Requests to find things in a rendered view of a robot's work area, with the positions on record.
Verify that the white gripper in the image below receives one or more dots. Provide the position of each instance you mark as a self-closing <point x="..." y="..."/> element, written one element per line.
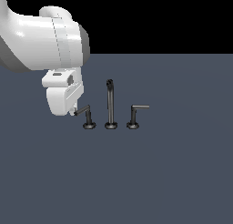
<point x="62" y="94"/>

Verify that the dark metal faucet spout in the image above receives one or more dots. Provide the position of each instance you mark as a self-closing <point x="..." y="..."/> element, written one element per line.
<point x="110" y="106"/>

